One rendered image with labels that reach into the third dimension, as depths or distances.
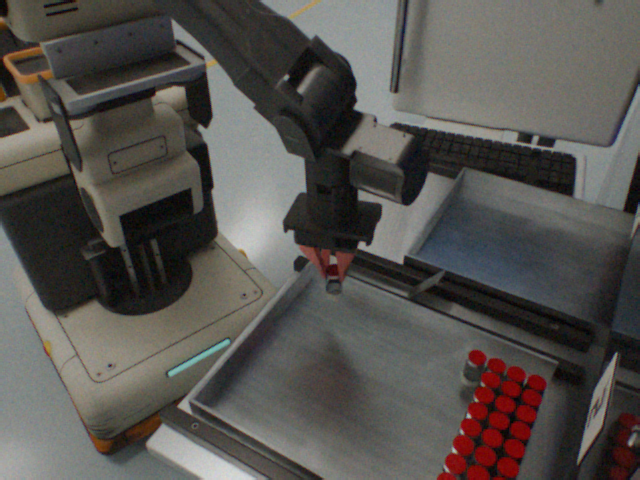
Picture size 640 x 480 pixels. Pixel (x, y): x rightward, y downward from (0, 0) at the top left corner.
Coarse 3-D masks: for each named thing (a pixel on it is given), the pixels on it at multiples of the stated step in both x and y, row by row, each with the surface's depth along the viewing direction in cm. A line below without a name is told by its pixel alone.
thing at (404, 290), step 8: (352, 272) 81; (360, 272) 81; (368, 272) 81; (440, 272) 73; (368, 280) 79; (376, 280) 79; (384, 280) 79; (432, 280) 73; (392, 288) 78; (400, 288) 78; (408, 288) 78; (416, 288) 76; (424, 288) 73; (408, 296) 76
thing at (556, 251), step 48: (480, 192) 95; (528, 192) 92; (432, 240) 86; (480, 240) 86; (528, 240) 86; (576, 240) 86; (624, 240) 86; (480, 288) 75; (528, 288) 78; (576, 288) 78
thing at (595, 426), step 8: (608, 368) 50; (608, 376) 48; (600, 384) 51; (608, 384) 47; (600, 392) 49; (608, 392) 46; (592, 400) 52; (600, 400) 48; (600, 408) 46; (592, 416) 49; (600, 416) 45; (592, 424) 47; (600, 424) 44; (584, 432) 50; (592, 432) 46; (584, 440) 48; (592, 440) 45; (584, 448) 47
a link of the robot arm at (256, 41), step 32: (160, 0) 46; (192, 0) 44; (224, 0) 44; (256, 0) 46; (192, 32) 47; (224, 32) 45; (256, 32) 46; (288, 32) 47; (224, 64) 48; (256, 64) 45; (288, 64) 47; (320, 64) 49; (256, 96) 49; (288, 96) 46; (320, 96) 48; (320, 128) 48
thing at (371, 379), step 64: (320, 320) 74; (384, 320) 74; (448, 320) 70; (256, 384) 66; (320, 384) 66; (384, 384) 66; (448, 384) 66; (256, 448) 59; (320, 448) 60; (384, 448) 60; (448, 448) 60
